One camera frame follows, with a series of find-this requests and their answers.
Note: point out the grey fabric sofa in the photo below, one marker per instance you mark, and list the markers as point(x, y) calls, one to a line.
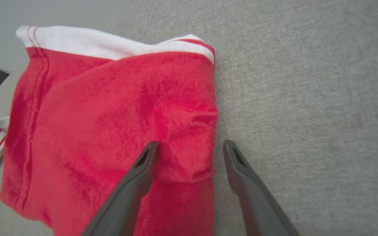
point(307, 98)

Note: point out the red basketball shorts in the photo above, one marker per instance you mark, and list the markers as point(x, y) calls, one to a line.
point(94, 114)

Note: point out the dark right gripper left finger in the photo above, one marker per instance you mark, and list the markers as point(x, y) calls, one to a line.
point(126, 203)

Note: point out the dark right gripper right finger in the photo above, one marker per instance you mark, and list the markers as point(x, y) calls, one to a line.
point(258, 203)

